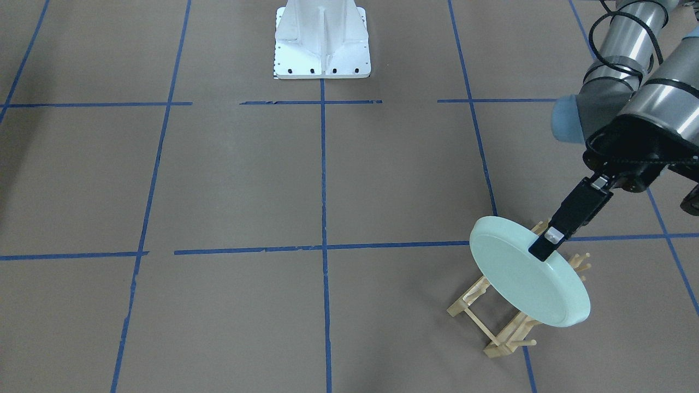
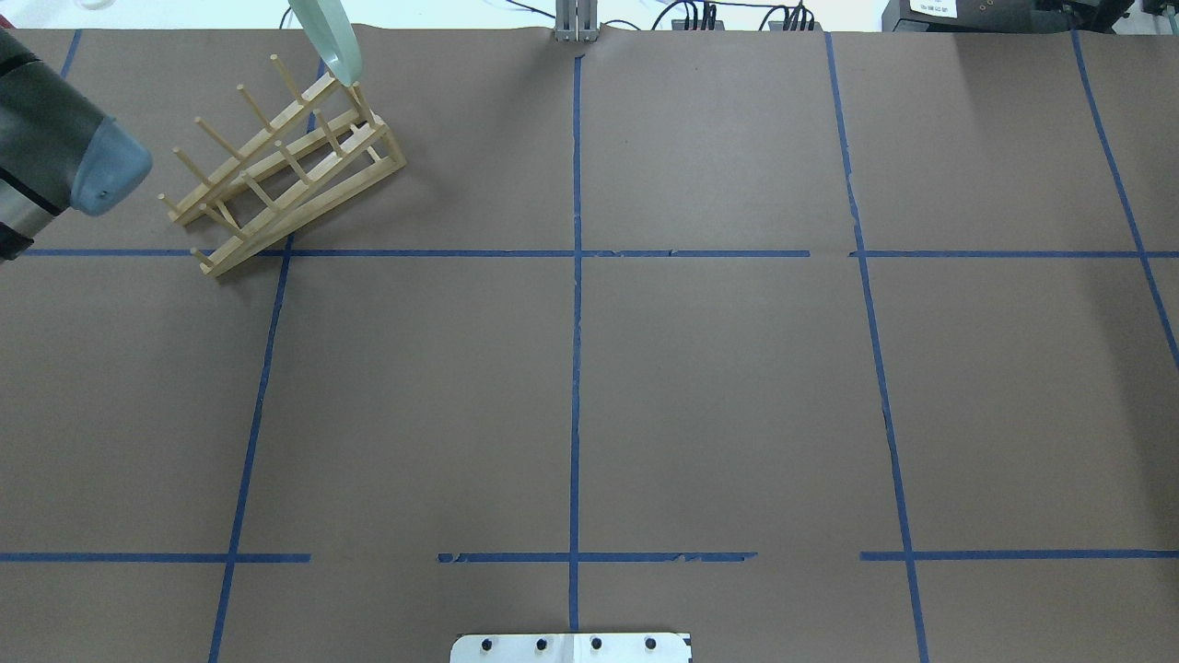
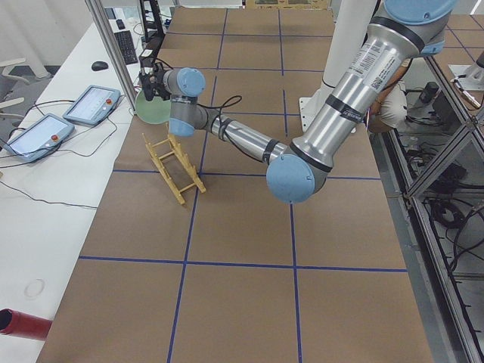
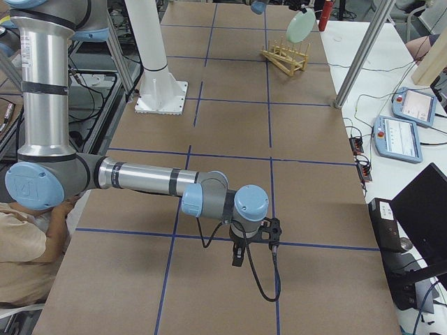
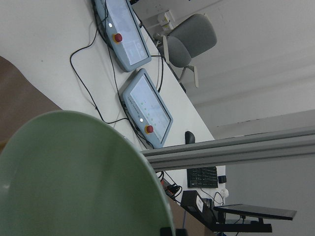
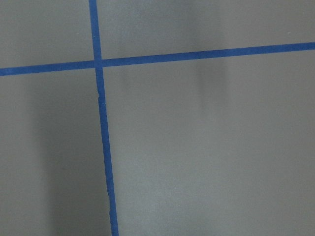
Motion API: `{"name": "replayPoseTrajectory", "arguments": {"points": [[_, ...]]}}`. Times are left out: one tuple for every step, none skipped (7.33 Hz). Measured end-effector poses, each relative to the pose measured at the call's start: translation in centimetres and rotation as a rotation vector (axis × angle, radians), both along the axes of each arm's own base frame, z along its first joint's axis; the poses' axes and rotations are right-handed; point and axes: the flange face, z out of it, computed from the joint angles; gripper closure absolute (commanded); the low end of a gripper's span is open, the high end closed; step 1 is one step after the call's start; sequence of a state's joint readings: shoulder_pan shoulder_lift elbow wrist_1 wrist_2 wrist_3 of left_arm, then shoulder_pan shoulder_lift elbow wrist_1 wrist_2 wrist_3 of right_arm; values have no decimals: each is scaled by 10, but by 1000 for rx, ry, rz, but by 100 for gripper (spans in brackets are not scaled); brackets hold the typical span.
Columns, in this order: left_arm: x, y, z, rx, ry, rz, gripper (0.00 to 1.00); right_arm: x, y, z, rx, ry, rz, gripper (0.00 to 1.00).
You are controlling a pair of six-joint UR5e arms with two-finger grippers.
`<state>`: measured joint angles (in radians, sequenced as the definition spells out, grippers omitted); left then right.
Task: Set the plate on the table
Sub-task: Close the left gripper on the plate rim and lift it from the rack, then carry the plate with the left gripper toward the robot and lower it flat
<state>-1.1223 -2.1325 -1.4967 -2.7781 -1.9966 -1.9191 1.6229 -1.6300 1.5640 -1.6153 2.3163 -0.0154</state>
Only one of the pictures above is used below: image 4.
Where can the black monitor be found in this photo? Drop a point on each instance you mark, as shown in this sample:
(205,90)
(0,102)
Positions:
(420,208)

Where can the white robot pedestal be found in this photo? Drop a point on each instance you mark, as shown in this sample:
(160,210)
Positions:
(146,27)

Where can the seated person beige shirt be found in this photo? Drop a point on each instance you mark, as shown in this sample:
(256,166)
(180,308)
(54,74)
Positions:
(32,248)

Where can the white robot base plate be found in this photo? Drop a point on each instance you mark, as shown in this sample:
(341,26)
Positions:
(163,99)

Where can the black red connector box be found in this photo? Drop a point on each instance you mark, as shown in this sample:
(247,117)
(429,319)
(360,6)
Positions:
(356,144)
(364,172)

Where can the near teach pendant tablet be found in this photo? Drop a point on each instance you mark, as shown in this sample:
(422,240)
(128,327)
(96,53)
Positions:
(397,139)

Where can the wooden dish rack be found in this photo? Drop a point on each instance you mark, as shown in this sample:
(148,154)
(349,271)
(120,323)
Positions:
(287,57)

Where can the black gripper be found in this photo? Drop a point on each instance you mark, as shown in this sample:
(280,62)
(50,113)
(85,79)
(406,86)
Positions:
(238,242)

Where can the black computer box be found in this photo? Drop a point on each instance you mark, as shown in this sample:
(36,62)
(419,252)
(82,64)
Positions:
(408,282)

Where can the red cylinder bottle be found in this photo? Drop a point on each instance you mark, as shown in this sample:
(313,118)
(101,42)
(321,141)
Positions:
(325,14)

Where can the teach pendant tablet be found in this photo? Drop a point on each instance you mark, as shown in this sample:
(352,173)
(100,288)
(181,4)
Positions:
(414,105)
(397,139)

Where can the far teach pendant tablet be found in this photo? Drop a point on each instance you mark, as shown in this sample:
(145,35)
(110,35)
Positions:
(414,105)

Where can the light green plate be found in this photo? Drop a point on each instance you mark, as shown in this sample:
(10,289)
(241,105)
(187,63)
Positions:
(300,26)

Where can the grey aluminium post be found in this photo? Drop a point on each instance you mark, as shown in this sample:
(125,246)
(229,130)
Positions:
(367,43)

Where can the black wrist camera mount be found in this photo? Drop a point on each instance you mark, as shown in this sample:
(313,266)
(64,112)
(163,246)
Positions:
(271,232)

